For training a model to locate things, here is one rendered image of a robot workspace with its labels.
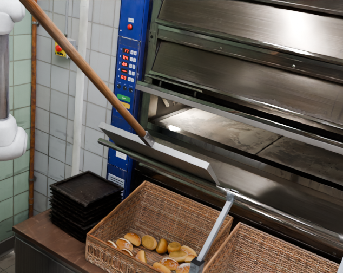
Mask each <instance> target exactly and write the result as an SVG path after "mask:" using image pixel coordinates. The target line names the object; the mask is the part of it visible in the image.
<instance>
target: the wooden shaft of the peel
mask: <svg viewBox="0 0 343 273"><path fill-rule="evenodd" d="M19 1H20V2H21V3H22V5H23V6H24V7H25V8H26V9H27V10H28V12H30V13H31V15H32V16H33V17H34V18H35V20H36V21H37V22H38V23H39V24H40V25H41V26H42V27H43V28H44V30H45V31H46V32H47V33H48V34H49V35H50V36H51V37H52V38H53V40H54V41H55V42H56V43H57V44H58V45H59V46H60V47H61V48H62V50H63V51H64V52H65V53H66V54H67V55H68V56H69V57H70V58H71V60H72V61H73V62H74V63H75V64H76V65H77V66H78V67H79V69H80V70H81V71H82V72H83V73H84V74H85V76H86V77H87V78H88V79H89V80H90V81H91V82H92V83H93V84H94V86H95V87H96V88H97V89H98V90H99V91H100V92H101V93H102V94H103V96H104V97H105V98H106V99H107V100H108V101H109V102H110V103H111V104H112V106H113V107H114V108H115V109H116V110H117V111H118V112H119V113H120V114H121V116H122V117H123V118H124V119H125V120H126V122H127V123H128V124H130V126H131V127H132V128H133V129H134V130H135V132H136V133H137V134H138V135H139V136H140V137H143V136H145V134H146V131H145V130H144V129H143V128H142V127H141V125H140V124H139V123H138V122H137V121H136V120H135V118H134V117H133V116H132V115H131V114H130V113H129V111H128V110H127V109H126V108H125V106H124V105H123V104H122V103H121V102H120V100H119V99H118V98H117V97H116V96H115V95H114V93H113V92H112V91H111V90H110V89H109V88H108V86H107V85H106V84H105V83H104V82H103V81H102V79H101V78H100V77H99V76H98V75H97V74H96V73H95V71H94V70H93V69H92V67H91V66H90V65H89V64H88V63H87V62H86V60H85V59H84V58H83V57H82V56H81V55H80V53H79V52H78V51H77V50H76V49H75V48H74V46H73V45H72V44H71V43H70V42H69V41H68V39H67V38H66V37H65V36H64V35H63V34H62V32H61V31H60V30H59V28H58V27H57V26H56V25H55V24H54V23H53V22H52V20H51V19H50V18H49V17H48V16H47V15H46V13H45V12H44V11H43V10H42V9H41V7H40V6H39V5H38V4H37V3H36V2H35V1H34V0H19Z"/></svg>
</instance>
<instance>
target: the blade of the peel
mask: <svg viewBox="0 0 343 273"><path fill-rule="evenodd" d="M98 127H99V128H100V129H101V130H102V131H103V132H104V133H105V134H106V135H107V136H108V137H109V138H110V139H111V140H112V141H113V142H114V143H116V144H118V145H121V146H123V147H126V148H128V149H130V150H133V151H135V152H138V153H141V154H143V155H146V156H148V157H151V158H153V159H156V160H158V161H161V162H163V163H165V164H168V165H170V166H173V167H176V168H178V169H181V170H183V171H186V172H188V173H191V174H193V175H195V176H198V177H200V178H203V179H205V180H208V181H211V182H213V183H216V184H218V185H220V183H219V181H218V179H217V177H216V175H215V173H214V171H213V169H212V167H211V165H210V163H208V162H205V161H203V160H200V159H198V158H195V157H192V156H190V155H187V154H184V153H182V152H179V151H177V150H174V149H172V148H169V147H167V146H164V145H161V144H158V143H156V142H154V144H153V146H152V147H150V146H147V145H145V143H144V142H143V141H142V140H141V139H140V138H139V137H138V135H135V134H133V133H130V132H127V131H124V130H122V129H120V128H117V127H114V126H112V125H109V124H107V123H104V122H101V123H100V124H99V126H98ZM129 157H130V156H129ZM130 158H132V159H134V160H137V161H139V162H141V163H144V164H146V165H148V166H151V167H153V168H156V169H158V170H160V171H163V172H165V173H168V174H170V175H172V176H175V177H177V178H180V179H182V180H185V181H187V182H189V183H192V184H194V185H196V186H199V187H201V188H203V189H206V190H208V191H211V192H213V193H216V194H218V195H220V196H223V197H225V195H224V194H221V193H218V192H216V191H213V190H211V189H209V188H206V187H204V186H201V185H199V184H196V183H194V182H192V181H189V180H187V179H184V178H181V177H179V176H177V175H174V174H172V173H169V172H167V171H165V170H162V169H160V168H157V167H155V166H153V165H150V164H148V163H145V162H143V161H140V160H138V159H135V158H133V157H130Z"/></svg>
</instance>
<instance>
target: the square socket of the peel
mask: <svg viewBox="0 0 343 273"><path fill-rule="evenodd" d="M138 137H139V138H140V139H141V140H142V141H143V142H144V143H145V145H147V146H150V147H152V146H153V144H154V142H155V140H154V138H153V137H152V136H151V135H150V134H149V133H148V132H147V131H146V134H145V136H143V137H140V136H139V135H138Z"/></svg>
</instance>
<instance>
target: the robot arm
mask: <svg viewBox="0 0 343 273"><path fill-rule="evenodd" d="M24 16H25V7H24V6H23V5H22V3H21V2H20V1H19V0H0V161H8V160H13V159H16V158H19V157H21V156H22V155H23V154H25V151H26V147H27V137H28V136H27V134H26V132H25V130H24V129H23V128H22V127H17V123H16V120H15V118H14V117H13V116H12V115H11V114H10V102H9V69H10V54H9V34H10V33H11V31H12V30H13V27H14V24H15V22H20V21H21V20H22V19H23V18H24Z"/></svg>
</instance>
